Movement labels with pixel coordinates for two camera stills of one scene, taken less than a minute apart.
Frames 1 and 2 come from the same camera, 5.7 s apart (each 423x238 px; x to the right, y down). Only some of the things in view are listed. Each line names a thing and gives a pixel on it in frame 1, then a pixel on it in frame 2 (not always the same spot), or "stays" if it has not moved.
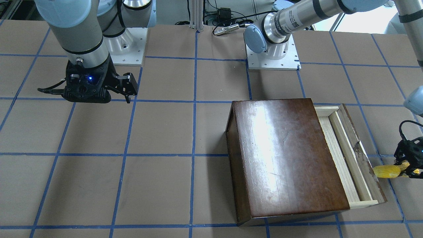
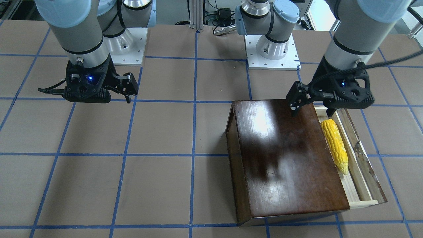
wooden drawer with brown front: [355, 169] stays
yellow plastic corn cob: [391, 171] → [335, 143]
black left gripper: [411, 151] → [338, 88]
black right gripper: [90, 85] stays
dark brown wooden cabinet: [281, 165] stays
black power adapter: [224, 15] stays
